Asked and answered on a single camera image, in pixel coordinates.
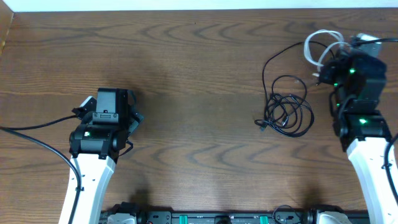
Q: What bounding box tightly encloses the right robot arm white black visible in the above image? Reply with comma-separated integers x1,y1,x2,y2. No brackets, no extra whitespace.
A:
319,50,397,223

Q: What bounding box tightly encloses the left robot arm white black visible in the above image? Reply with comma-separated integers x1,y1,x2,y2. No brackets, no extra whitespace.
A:
59,88,144,223

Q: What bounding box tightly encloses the black USB cable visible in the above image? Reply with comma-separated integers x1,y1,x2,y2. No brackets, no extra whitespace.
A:
254,40,336,138

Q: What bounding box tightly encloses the white USB cable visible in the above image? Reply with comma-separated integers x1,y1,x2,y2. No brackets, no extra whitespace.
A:
303,29,351,78

